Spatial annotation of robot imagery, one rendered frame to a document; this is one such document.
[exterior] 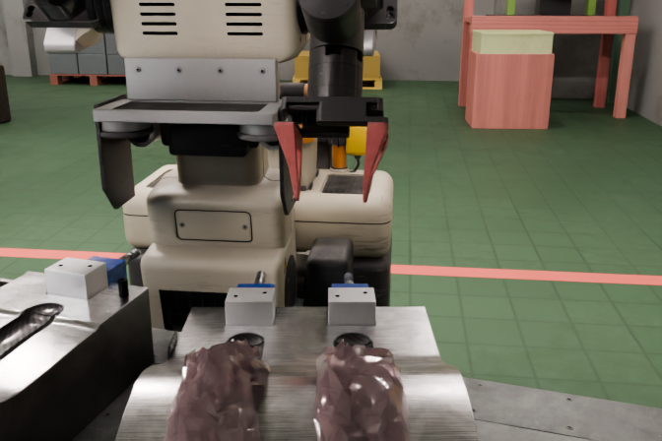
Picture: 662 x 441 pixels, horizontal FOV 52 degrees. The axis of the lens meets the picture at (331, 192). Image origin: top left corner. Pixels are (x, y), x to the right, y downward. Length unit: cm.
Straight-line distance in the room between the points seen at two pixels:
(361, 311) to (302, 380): 18
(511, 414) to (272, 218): 50
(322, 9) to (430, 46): 886
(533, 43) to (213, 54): 537
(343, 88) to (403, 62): 882
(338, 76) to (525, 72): 558
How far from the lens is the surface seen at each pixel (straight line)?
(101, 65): 938
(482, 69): 617
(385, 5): 99
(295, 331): 71
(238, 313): 73
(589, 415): 73
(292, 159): 67
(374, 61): 856
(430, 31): 947
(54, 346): 67
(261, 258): 104
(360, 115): 67
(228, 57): 100
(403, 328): 72
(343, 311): 72
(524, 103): 628
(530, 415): 71
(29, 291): 78
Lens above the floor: 119
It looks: 17 degrees down
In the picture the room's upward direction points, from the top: straight up
